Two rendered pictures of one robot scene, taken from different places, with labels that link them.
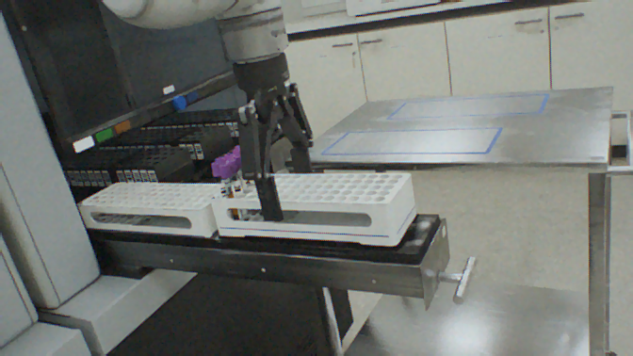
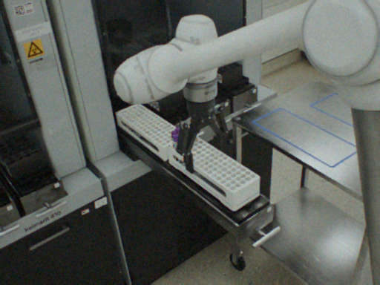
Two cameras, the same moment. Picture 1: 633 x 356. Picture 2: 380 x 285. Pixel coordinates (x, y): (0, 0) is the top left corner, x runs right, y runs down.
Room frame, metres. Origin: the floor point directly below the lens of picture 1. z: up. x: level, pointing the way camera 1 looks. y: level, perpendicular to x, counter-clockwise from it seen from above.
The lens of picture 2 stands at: (-0.18, -0.32, 1.62)
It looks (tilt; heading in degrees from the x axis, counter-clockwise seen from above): 35 degrees down; 24
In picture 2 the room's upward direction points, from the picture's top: 5 degrees counter-clockwise
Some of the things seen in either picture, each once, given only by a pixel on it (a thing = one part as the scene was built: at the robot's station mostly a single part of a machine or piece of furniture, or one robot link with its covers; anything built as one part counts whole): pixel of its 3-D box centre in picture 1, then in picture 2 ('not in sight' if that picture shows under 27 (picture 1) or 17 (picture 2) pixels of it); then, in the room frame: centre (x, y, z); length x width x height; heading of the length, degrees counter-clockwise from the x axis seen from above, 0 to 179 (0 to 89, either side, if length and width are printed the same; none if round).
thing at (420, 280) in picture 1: (247, 242); (184, 168); (0.79, 0.14, 0.78); 0.73 x 0.14 x 0.09; 60
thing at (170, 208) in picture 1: (158, 210); (151, 130); (0.89, 0.29, 0.83); 0.30 x 0.10 x 0.06; 60
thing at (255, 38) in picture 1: (253, 37); (200, 86); (0.74, 0.04, 1.11); 0.09 x 0.09 x 0.06
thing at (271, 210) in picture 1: (268, 198); (188, 162); (0.70, 0.07, 0.89); 0.03 x 0.01 x 0.07; 60
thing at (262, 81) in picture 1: (266, 89); (201, 110); (0.74, 0.04, 1.03); 0.08 x 0.07 x 0.09; 150
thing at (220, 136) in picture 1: (214, 144); not in sight; (1.20, 0.22, 0.85); 0.12 x 0.02 x 0.06; 149
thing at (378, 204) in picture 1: (309, 205); (211, 168); (0.73, 0.02, 0.85); 0.30 x 0.10 x 0.06; 60
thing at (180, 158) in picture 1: (171, 169); (170, 102); (1.06, 0.29, 0.85); 0.12 x 0.02 x 0.06; 150
